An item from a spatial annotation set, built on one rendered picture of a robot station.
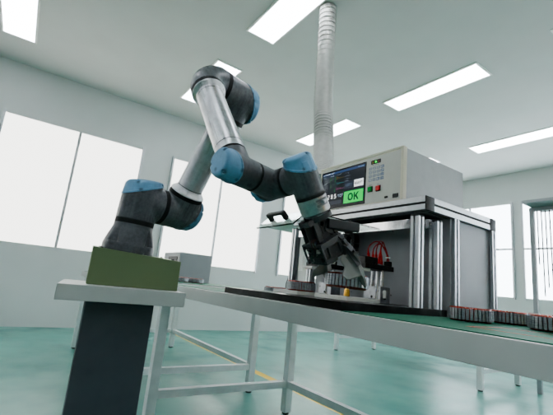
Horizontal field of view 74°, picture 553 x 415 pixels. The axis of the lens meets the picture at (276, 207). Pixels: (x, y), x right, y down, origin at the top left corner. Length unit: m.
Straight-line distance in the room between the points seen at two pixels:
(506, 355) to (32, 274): 5.34
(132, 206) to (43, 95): 4.91
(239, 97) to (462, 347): 0.88
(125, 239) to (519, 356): 0.96
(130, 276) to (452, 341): 0.83
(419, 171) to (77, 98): 5.24
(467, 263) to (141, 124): 5.34
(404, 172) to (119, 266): 0.96
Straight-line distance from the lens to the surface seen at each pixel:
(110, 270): 1.14
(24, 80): 6.07
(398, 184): 1.36
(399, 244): 1.46
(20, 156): 5.76
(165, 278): 1.16
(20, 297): 5.63
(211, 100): 1.03
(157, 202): 1.20
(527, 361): 0.70
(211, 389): 2.36
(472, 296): 1.46
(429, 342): 0.77
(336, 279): 0.94
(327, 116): 3.09
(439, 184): 1.54
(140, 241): 1.17
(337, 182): 1.57
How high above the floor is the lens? 0.79
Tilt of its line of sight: 12 degrees up
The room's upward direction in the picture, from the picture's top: 6 degrees clockwise
